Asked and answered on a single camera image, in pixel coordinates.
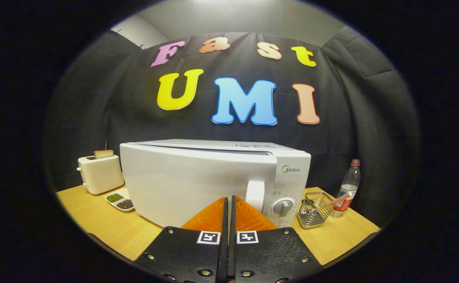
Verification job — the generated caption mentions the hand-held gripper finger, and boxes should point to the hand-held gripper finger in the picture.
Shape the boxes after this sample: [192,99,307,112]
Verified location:
[134,196,229,283]
[229,195,324,283]

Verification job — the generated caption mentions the white toaster oven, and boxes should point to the white toaster oven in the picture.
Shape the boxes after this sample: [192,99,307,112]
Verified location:
[120,139,312,229]

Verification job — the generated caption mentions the cream bread toaster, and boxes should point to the cream bread toaster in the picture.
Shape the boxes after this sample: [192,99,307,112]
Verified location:
[77,154,125,195]

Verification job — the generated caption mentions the white divided plate with beans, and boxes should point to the white divided plate with beans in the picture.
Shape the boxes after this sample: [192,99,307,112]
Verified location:
[105,188,135,212]

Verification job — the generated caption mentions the red white striped straw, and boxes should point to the red white striped straw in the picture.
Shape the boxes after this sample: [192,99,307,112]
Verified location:
[322,191,354,208]

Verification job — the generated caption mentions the clear plastic bottle red label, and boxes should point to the clear plastic bottle red label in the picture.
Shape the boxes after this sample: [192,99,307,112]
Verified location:
[330,159,361,218]

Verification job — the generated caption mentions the metal wire basket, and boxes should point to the metal wire basket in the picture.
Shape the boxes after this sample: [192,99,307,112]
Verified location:
[297,192,336,230]

